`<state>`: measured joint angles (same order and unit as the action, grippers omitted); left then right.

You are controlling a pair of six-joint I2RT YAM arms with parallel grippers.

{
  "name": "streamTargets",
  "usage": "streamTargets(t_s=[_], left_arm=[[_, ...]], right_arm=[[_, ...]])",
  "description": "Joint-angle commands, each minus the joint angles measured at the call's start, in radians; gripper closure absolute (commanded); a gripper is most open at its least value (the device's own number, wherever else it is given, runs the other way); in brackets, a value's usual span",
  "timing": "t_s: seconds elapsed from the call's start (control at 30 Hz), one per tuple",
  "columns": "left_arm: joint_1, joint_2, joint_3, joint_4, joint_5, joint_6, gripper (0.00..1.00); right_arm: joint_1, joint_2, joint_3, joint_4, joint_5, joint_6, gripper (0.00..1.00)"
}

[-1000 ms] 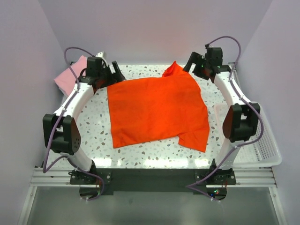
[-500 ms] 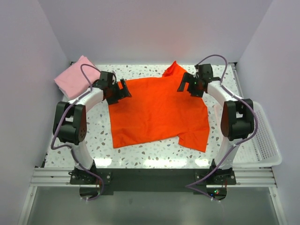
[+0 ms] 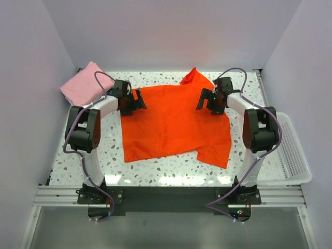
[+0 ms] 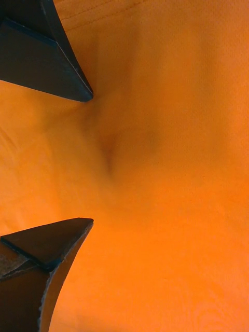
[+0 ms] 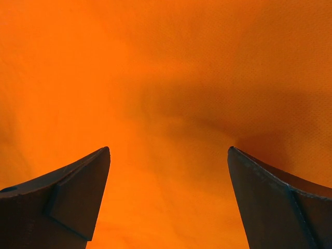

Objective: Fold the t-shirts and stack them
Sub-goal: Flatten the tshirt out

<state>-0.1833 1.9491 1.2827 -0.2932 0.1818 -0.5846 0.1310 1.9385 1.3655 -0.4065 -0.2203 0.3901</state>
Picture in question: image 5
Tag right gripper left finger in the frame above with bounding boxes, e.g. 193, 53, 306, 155
1, 147, 110, 249

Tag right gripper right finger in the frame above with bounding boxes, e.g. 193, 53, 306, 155
228, 147, 331, 248

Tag orange t shirt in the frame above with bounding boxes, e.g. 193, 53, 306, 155
1, 1, 331, 248

